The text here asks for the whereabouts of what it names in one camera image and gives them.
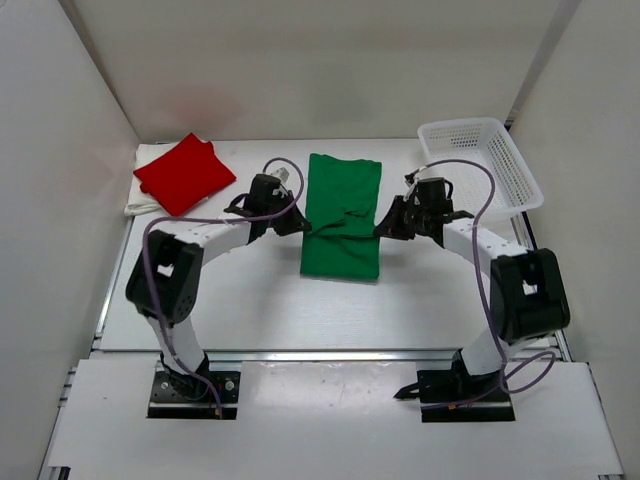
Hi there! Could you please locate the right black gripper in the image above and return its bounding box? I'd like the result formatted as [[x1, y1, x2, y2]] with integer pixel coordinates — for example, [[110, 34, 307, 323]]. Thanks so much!
[[376, 197, 431, 242]]

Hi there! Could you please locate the green t shirt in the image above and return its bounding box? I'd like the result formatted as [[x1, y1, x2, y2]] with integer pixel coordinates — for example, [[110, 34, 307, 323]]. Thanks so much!
[[300, 153, 382, 282]]

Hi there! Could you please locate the white t shirt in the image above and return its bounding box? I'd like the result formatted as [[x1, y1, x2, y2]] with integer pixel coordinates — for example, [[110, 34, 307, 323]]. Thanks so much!
[[123, 142, 211, 217]]

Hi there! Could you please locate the red t shirt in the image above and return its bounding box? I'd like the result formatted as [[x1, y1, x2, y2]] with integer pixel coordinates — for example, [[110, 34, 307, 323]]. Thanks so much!
[[133, 133, 237, 217]]

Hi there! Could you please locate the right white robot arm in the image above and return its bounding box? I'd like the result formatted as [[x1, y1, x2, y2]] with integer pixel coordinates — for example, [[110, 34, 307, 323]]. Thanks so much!
[[374, 174, 570, 400]]

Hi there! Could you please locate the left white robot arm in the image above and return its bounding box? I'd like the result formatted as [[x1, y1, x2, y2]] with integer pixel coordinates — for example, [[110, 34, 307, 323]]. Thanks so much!
[[125, 168, 311, 402]]

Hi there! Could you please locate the white plastic basket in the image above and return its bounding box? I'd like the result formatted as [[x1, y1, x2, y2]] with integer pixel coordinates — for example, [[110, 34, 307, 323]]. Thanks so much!
[[417, 117, 544, 224]]

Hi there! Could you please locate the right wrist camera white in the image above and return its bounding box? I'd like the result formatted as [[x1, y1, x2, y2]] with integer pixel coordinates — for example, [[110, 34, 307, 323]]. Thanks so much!
[[405, 172, 425, 197]]

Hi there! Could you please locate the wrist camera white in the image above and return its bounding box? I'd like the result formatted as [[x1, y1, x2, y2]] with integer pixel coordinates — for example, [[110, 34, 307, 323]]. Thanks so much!
[[270, 167, 289, 184], [405, 172, 425, 197]]

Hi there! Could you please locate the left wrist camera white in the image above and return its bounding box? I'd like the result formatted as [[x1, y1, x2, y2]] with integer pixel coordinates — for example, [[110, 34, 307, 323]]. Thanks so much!
[[270, 167, 289, 184]]

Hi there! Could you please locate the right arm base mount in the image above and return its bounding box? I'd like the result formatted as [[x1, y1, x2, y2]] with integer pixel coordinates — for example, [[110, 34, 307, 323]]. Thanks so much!
[[394, 351, 516, 423]]

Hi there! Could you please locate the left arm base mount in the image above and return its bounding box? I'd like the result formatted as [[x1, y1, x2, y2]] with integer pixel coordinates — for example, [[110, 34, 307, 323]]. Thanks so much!
[[147, 362, 241, 420]]

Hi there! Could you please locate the aluminium rail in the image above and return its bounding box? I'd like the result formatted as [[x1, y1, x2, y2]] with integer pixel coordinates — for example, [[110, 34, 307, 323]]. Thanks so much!
[[89, 342, 561, 363]]

